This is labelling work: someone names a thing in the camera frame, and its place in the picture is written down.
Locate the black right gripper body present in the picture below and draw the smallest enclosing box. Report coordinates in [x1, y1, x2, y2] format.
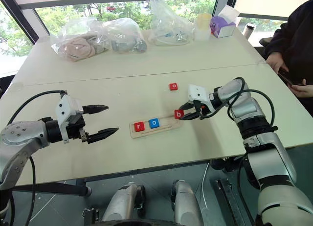
[192, 100, 209, 119]

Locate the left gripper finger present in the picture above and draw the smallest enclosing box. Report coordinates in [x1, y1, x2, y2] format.
[87, 127, 120, 144]
[83, 104, 110, 115]

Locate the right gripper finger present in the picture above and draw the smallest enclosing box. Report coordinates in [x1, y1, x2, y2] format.
[181, 112, 203, 121]
[178, 101, 196, 112]

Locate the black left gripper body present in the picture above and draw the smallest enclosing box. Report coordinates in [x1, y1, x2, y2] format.
[67, 113, 89, 144]

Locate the black smartphone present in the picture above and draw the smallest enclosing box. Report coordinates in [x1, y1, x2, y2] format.
[277, 68, 294, 87]

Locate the wooden letter tray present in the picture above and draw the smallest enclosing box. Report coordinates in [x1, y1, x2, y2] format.
[129, 115, 182, 139]

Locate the red letter r block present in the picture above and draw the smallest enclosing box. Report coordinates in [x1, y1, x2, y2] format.
[133, 122, 146, 133]

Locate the silver robot left leg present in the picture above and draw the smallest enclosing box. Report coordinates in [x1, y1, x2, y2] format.
[101, 181, 146, 223]

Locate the silver robot leg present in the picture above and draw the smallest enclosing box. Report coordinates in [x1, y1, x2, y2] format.
[101, 181, 146, 223]
[170, 179, 204, 226]

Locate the silver robot right leg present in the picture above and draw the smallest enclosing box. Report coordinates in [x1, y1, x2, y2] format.
[170, 179, 204, 226]

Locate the person's right hand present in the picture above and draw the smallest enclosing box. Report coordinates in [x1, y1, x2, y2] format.
[266, 53, 290, 74]

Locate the person's left hand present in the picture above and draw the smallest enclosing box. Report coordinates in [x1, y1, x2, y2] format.
[291, 79, 313, 98]

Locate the plastic bag with pink cloth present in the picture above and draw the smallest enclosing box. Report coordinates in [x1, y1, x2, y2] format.
[49, 16, 111, 63]

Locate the plastic bag with grey items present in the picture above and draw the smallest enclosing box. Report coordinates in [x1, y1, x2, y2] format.
[102, 17, 148, 54]

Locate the translucent yellow-lidded plastic cup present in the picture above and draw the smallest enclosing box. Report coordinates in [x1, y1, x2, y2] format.
[194, 12, 212, 41]

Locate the tall clear plastic bag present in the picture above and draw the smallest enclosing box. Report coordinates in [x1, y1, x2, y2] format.
[148, 0, 197, 47]

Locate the purple tissue box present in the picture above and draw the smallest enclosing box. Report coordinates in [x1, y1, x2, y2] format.
[210, 4, 242, 39]

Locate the person in black sweater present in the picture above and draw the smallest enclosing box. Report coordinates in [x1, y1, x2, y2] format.
[264, 0, 313, 87]

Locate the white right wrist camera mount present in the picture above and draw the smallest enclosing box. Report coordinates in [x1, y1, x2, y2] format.
[187, 84, 211, 106]

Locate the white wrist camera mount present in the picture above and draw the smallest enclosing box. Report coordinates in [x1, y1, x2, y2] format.
[54, 94, 84, 144]
[187, 84, 211, 106]

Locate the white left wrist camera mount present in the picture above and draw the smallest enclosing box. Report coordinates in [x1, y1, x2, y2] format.
[54, 94, 84, 144]

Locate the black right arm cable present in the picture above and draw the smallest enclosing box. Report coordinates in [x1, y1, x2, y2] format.
[197, 76, 279, 136]

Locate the black table frame bar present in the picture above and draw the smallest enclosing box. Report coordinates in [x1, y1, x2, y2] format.
[11, 181, 93, 198]

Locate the thin white floor cable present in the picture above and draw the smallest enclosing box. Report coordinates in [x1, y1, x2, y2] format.
[201, 162, 209, 210]

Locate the black metal bracket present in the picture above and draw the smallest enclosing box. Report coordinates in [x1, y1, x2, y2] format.
[81, 206, 100, 226]

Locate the black metal rail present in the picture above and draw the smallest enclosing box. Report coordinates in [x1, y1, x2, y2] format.
[214, 178, 254, 226]

